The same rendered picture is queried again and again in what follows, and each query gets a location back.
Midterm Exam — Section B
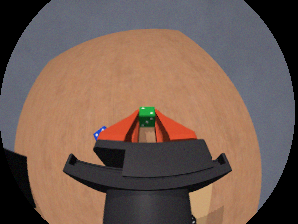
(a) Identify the green die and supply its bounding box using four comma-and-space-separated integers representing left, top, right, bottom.
139, 107, 155, 127

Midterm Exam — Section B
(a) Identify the tan square mat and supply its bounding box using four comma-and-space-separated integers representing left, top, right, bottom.
189, 184, 212, 224

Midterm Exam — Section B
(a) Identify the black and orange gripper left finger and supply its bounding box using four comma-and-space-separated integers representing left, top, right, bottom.
97, 109, 140, 142

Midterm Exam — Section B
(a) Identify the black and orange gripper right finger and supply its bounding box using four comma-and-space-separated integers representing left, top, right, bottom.
154, 109, 197, 142

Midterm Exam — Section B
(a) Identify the blue die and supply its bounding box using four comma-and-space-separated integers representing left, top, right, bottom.
93, 126, 107, 141

